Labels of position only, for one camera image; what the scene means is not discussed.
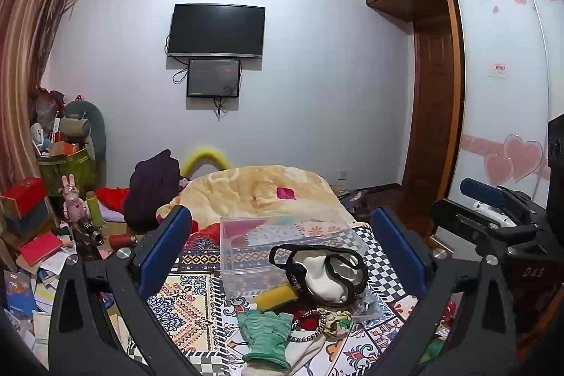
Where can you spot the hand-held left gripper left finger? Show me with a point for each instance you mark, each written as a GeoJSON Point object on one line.
{"type": "Point", "coordinates": [165, 244]}

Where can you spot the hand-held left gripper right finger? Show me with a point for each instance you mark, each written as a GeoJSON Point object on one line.
{"type": "Point", "coordinates": [396, 244]}

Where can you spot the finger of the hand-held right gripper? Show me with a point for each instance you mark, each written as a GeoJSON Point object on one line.
{"type": "Point", "coordinates": [481, 191]}
{"type": "Point", "coordinates": [458, 222]}

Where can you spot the red cylinder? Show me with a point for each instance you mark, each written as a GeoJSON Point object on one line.
{"type": "Point", "coordinates": [122, 240]}

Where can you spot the dark purple jacket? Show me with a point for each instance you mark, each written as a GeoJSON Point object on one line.
{"type": "Point", "coordinates": [150, 191]}

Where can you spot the red cloth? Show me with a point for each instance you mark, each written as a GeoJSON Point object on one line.
{"type": "Point", "coordinates": [112, 197]}

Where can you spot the clear plastic bag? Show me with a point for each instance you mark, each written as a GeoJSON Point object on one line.
{"type": "Point", "coordinates": [370, 309]}

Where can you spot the green bottle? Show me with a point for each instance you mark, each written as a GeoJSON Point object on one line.
{"type": "Point", "coordinates": [94, 208]}

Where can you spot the clear plastic storage box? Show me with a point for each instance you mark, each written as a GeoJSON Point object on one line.
{"type": "Point", "coordinates": [246, 244]}

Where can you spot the black and white bra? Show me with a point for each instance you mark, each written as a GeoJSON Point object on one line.
{"type": "Point", "coordinates": [321, 279]}

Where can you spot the wooden door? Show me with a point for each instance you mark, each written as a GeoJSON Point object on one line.
{"type": "Point", "coordinates": [434, 116]}

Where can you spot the yellow fleece blanket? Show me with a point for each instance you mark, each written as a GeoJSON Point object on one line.
{"type": "Point", "coordinates": [246, 191]}

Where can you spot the yellow foam tube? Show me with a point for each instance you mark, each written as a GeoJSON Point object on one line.
{"type": "Point", "coordinates": [207, 155]}

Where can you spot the floral scrunchie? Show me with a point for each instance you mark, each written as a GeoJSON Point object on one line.
{"type": "Point", "coordinates": [338, 323]}

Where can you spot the pink rabbit toy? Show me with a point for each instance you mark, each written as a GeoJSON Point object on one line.
{"type": "Point", "coordinates": [74, 204]}

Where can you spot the green shopping bag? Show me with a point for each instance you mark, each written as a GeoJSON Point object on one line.
{"type": "Point", "coordinates": [70, 171]}

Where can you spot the white sliding door with hearts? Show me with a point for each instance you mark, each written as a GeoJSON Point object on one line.
{"type": "Point", "coordinates": [498, 72]}

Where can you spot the red book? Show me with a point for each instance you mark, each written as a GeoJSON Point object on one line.
{"type": "Point", "coordinates": [40, 249]}

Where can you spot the yellow sponge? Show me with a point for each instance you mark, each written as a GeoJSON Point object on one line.
{"type": "Point", "coordinates": [277, 299]}

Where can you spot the white cloth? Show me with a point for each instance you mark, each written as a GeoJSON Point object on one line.
{"type": "Point", "coordinates": [308, 352]}

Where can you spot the grey box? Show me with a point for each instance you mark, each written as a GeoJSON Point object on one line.
{"type": "Point", "coordinates": [26, 222]}

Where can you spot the pile of papers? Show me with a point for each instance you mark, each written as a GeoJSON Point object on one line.
{"type": "Point", "coordinates": [31, 292]}

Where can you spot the grey plush toy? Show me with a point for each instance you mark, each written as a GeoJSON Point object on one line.
{"type": "Point", "coordinates": [77, 125]}

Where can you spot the red box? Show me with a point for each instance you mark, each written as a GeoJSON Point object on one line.
{"type": "Point", "coordinates": [24, 193]}

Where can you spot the small black monitor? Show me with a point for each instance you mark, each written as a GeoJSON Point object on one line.
{"type": "Point", "coordinates": [213, 77]}

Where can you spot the striped brown curtain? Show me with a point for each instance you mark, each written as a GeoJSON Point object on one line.
{"type": "Point", "coordinates": [26, 63]}

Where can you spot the wall socket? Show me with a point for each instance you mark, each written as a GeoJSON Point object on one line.
{"type": "Point", "coordinates": [342, 174]}

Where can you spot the wall-mounted black television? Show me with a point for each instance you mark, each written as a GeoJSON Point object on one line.
{"type": "Point", "coordinates": [216, 30]}

